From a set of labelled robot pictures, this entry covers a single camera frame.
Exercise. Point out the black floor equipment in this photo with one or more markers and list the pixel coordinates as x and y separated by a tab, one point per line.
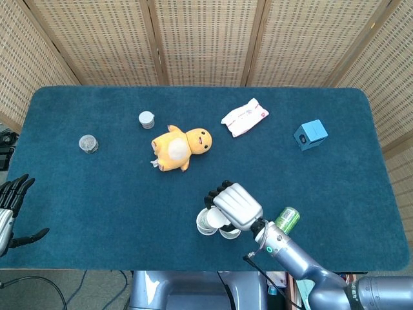
4	151

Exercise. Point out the yellow plush toy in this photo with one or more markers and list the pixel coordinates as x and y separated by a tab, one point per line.
174	151

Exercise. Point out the green drink can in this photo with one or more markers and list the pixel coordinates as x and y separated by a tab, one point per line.
287	219

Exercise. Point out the blue speaker box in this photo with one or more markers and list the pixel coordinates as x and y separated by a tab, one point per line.
313	134

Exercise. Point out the small white lidded jar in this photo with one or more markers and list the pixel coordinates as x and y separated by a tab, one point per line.
146	119

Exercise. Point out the white floral paper cup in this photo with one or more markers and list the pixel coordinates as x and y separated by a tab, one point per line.
216	219
200	226

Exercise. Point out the blue carpet table mat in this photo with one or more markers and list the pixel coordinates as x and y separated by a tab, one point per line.
96	210

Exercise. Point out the clear round plastic container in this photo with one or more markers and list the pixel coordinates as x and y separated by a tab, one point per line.
88	143

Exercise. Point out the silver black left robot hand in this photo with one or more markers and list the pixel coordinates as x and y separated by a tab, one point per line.
11	193

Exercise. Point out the white paper cup green flower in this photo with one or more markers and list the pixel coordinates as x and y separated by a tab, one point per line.
230	235

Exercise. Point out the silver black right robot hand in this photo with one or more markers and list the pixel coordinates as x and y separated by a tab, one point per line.
237	205

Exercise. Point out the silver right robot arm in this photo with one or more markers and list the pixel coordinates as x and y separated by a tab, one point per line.
303	258

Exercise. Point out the woven wooden folding screen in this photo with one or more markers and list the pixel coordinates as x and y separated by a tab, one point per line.
206	42

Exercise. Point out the grey robot torso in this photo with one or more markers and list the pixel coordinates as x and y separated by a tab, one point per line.
193	290

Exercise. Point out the white pink tissue pack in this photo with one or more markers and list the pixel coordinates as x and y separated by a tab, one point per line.
245	117

